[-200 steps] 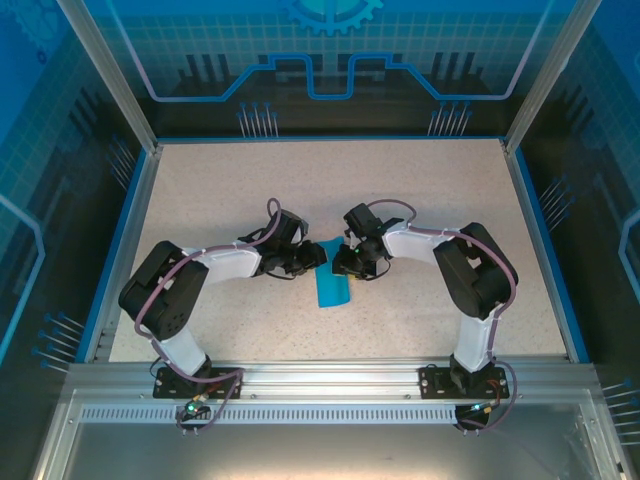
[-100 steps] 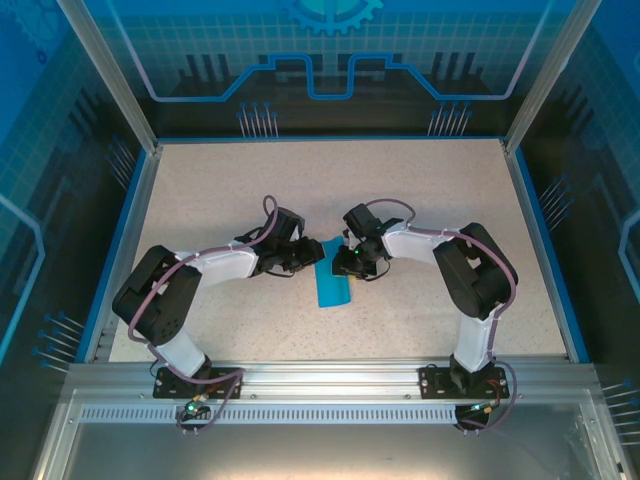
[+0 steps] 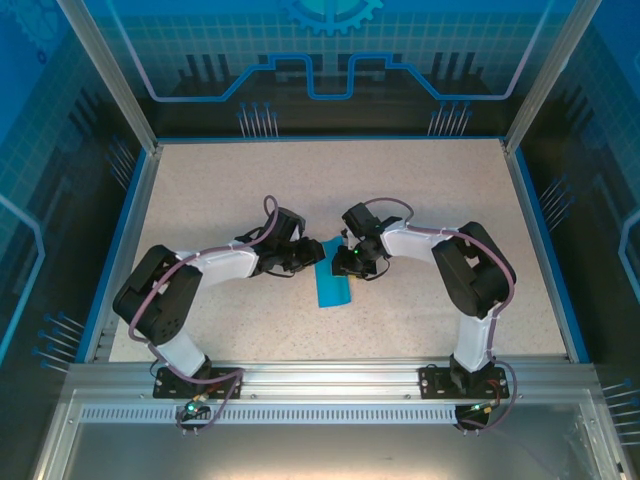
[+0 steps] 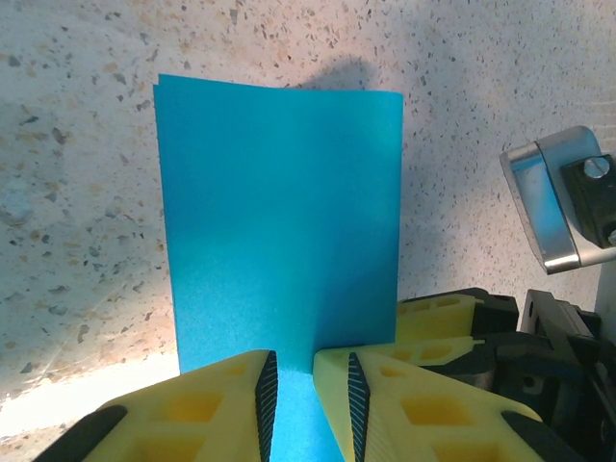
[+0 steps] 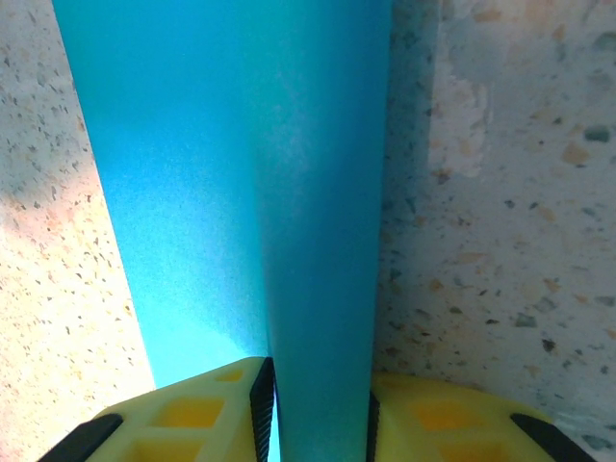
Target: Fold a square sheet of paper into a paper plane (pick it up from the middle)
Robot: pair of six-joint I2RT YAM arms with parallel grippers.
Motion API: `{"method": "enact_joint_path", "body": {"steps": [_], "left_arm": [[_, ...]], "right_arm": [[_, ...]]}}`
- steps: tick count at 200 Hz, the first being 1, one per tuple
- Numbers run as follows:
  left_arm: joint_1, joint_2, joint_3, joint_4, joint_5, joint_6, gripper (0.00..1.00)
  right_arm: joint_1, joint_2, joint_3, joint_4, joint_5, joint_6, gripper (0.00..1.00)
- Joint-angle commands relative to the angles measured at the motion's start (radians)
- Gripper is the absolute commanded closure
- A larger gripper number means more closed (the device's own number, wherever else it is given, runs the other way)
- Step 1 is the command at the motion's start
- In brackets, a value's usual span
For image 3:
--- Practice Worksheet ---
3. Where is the thin black gripper wire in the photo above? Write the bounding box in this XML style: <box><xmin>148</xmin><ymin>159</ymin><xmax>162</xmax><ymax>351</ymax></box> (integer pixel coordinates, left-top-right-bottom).
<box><xmin>258</xmin><ymin>263</ymin><xmax>305</xmax><ymax>279</ymax></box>
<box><xmin>363</xmin><ymin>252</ymin><xmax>393</xmax><ymax>284</ymax></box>

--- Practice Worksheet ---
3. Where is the purple cable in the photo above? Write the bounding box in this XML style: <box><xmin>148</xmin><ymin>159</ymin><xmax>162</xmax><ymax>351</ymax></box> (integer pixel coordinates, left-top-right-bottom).
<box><xmin>127</xmin><ymin>194</ymin><xmax>281</xmax><ymax>439</ymax></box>
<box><xmin>364</xmin><ymin>197</ymin><xmax>519</xmax><ymax>434</ymax></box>

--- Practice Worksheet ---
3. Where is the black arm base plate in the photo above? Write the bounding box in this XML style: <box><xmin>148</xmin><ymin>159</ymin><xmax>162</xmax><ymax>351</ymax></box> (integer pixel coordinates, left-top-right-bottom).
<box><xmin>152</xmin><ymin>366</ymin><xmax>245</xmax><ymax>400</ymax></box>
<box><xmin>418</xmin><ymin>364</ymin><xmax>516</xmax><ymax>400</ymax></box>

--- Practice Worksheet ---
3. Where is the aluminium frame post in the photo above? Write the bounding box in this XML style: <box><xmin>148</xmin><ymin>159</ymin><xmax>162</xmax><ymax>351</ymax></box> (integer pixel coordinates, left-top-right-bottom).
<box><xmin>501</xmin><ymin>0</ymin><xmax>605</xmax><ymax>154</ymax></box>
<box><xmin>54</xmin><ymin>0</ymin><xmax>164</xmax><ymax>154</ymax></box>

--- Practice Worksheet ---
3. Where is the aluminium frame cross rail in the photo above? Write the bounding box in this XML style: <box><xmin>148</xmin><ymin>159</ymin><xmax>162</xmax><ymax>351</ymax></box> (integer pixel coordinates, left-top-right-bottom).
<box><xmin>64</xmin><ymin>357</ymin><xmax>601</xmax><ymax>401</ymax></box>

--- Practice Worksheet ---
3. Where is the aluminium side rail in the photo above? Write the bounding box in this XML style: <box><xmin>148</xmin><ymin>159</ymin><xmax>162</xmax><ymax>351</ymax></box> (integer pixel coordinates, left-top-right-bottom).
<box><xmin>82</xmin><ymin>142</ymin><xmax>164</xmax><ymax>365</ymax></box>
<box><xmin>499</xmin><ymin>138</ymin><xmax>592</xmax><ymax>365</ymax></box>

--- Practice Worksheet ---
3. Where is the slotted metal cable duct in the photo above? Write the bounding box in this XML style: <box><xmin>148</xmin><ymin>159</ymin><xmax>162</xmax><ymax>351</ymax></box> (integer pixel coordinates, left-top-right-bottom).
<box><xmin>78</xmin><ymin>405</ymin><xmax>464</xmax><ymax>426</ymax></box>

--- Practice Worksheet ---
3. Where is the sheet metal tray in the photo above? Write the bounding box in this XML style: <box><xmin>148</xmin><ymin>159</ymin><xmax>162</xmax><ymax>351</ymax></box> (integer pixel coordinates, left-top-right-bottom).
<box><xmin>29</xmin><ymin>387</ymin><xmax>640</xmax><ymax>480</ymax></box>

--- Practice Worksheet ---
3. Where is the blue paper sheet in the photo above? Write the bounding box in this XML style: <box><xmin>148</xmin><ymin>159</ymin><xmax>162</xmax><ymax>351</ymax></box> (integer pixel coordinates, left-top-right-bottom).
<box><xmin>313</xmin><ymin>239</ymin><xmax>354</xmax><ymax>309</ymax></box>

